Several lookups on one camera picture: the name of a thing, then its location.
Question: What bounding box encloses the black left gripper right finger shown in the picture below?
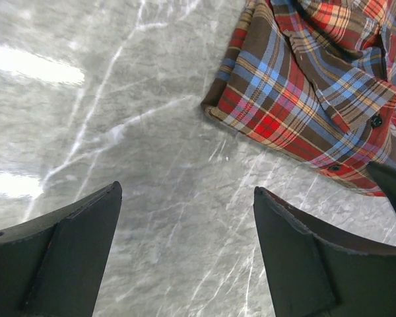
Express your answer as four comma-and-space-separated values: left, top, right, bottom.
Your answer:
253, 187, 396, 316

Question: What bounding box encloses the red brown plaid shirt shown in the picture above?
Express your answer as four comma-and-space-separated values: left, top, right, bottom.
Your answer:
201, 1, 396, 197

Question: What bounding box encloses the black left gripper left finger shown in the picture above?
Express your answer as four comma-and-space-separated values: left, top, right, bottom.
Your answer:
0, 182, 122, 316

